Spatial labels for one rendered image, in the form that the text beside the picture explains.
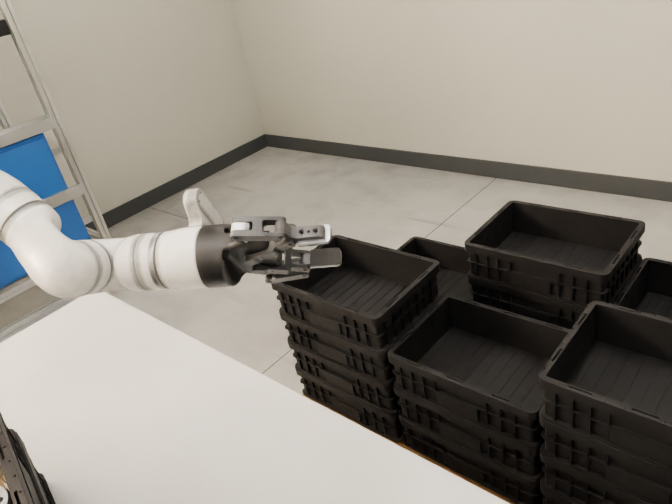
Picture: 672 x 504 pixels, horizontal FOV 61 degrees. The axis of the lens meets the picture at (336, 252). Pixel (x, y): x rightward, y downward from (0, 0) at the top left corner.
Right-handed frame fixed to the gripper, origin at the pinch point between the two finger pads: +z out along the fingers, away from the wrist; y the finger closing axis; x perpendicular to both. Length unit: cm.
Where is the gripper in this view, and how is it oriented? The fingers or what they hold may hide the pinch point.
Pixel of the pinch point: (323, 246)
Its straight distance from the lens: 66.2
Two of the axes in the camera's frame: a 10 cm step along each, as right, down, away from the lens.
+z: 9.8, -0.8, -1.8
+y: -1.9, -4.2, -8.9
